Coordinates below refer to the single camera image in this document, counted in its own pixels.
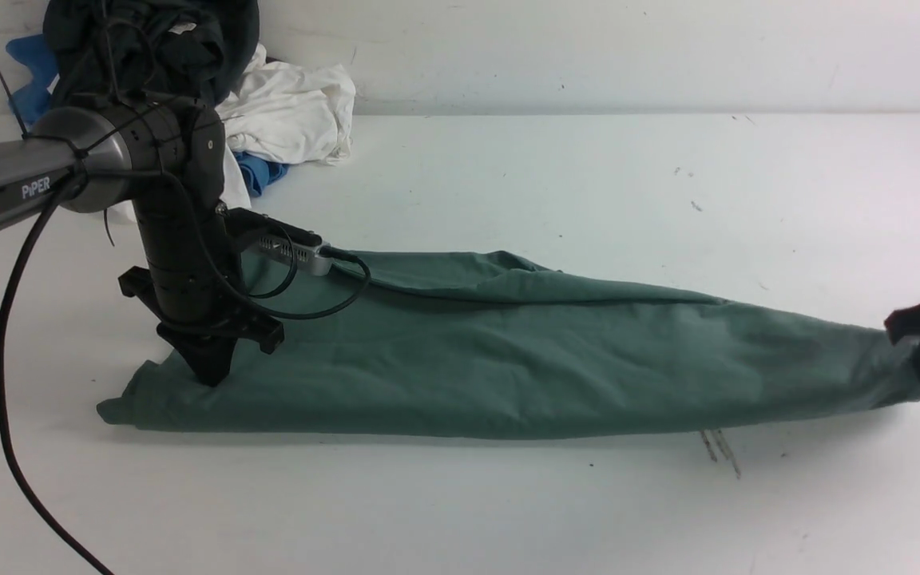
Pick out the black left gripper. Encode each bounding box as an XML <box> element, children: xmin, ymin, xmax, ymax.
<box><xmin>118</xmin><ymin>200</ymin><xmax>284</xmax><ymax>388</ymax></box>

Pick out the green long sleeve shirt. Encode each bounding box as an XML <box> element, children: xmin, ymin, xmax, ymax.
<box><xmin>97</xmin><ymin>252</ymin><xmax>920</xmax><ymax>440</ymax></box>

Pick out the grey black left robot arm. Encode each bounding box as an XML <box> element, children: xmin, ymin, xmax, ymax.
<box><xmin>0</xmin><ymin>92</ymin><xmax>284</xmax><ymax>387</ymax></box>

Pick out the white crumpled garment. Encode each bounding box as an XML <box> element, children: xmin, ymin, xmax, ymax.
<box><xmin>216</xmin><ymin>44</ymin><xmax>355</xmax><ymax>208</ymax></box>

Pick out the black crumpled garment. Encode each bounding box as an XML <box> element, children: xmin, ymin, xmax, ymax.
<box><xmin>42</xmin><ymin>1</ymin><xmax>260</xmax><ymax>108</ymax></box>

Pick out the blue crumpled garment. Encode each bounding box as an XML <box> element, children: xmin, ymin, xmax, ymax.
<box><xmin>5</xmin><ymin>34</ymin><xmax>289</xmax><ymax>199</ymax></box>

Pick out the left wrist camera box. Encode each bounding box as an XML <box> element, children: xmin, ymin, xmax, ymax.
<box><xmin>224</xmin><ymin>208</ymin><xmax>332</xmax><ymax>276</ymax></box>

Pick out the black left camera cable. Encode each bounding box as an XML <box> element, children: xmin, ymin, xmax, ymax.
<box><xmin>0</xmin><ymin>172</ymin><xmax>728</xmax><ymax>575</ymax></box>

